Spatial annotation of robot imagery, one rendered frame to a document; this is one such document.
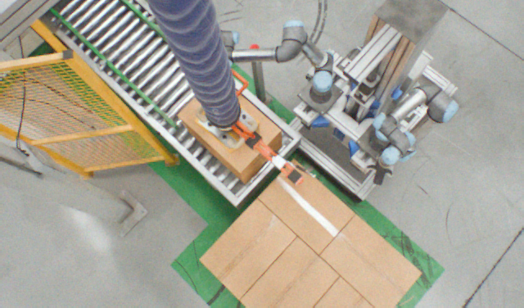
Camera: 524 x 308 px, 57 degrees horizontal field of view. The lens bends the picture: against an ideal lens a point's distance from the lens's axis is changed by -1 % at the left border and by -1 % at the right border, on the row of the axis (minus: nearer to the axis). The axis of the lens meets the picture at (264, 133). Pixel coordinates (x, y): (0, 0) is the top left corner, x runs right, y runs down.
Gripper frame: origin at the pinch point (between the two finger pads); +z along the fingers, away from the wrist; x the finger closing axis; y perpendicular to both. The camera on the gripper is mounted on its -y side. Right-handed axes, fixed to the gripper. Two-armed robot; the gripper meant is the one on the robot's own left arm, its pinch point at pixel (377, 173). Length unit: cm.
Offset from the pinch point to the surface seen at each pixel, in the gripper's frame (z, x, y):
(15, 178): -33, 172, -66
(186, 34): -97, 95, 6
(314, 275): 88, 12, -61
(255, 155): 48, 74, -1
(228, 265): 88, 71, -74
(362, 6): 143, 37, 186
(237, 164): 48, 83, -10
